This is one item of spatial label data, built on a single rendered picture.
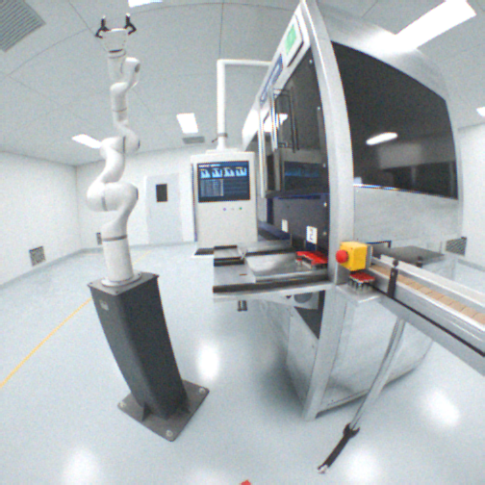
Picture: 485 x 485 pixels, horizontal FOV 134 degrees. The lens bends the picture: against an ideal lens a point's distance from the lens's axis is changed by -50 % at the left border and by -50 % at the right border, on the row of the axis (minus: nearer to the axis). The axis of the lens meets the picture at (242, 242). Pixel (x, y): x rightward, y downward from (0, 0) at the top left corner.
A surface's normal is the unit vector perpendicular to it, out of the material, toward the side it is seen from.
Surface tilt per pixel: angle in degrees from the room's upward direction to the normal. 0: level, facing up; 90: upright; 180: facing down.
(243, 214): 90
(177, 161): 90
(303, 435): 0
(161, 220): 90
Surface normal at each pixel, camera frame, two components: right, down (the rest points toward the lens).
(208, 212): 0.04, 0.19
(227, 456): -0.04, -0.98
